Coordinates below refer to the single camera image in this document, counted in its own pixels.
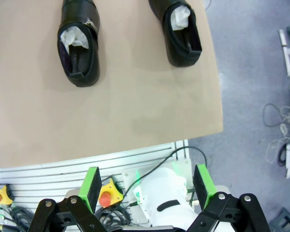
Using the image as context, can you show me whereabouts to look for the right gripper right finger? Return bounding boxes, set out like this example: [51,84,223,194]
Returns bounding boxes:
[186,164,271,232]

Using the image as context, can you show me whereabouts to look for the aluminium profile base frame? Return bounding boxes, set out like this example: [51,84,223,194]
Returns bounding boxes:
[0,139,192,232]

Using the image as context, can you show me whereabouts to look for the black cable bundle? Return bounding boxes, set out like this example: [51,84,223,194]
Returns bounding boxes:
[0,205,38,232]
[95,205,136,229]

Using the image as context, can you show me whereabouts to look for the white stuffing paper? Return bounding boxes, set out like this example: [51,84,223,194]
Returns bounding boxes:
[59,26,89,49]
[171,4,191,31]

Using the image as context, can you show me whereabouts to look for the grey tangled floor cables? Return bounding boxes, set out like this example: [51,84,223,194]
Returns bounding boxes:
[262,95,290,167]

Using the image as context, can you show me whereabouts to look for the yellow emergency stop button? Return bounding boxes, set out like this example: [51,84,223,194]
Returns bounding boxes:
[0,184,15,206]
[98,181,124,208]

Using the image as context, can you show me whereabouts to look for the white metal floor bracket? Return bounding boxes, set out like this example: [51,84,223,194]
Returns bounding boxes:
[278,28,290,77]

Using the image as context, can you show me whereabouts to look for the black leather shoe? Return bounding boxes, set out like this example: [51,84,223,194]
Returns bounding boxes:
[148,0,203,68]
[57,0,102,87]

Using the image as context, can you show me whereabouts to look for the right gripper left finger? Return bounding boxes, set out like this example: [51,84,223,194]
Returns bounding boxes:
[33,166,109,232]

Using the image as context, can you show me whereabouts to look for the thin black cable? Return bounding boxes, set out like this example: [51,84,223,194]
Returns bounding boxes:
[122,145,208,203]

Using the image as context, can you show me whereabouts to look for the black velcro cable strap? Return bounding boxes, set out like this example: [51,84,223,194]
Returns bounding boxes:
[157,199,182,213]

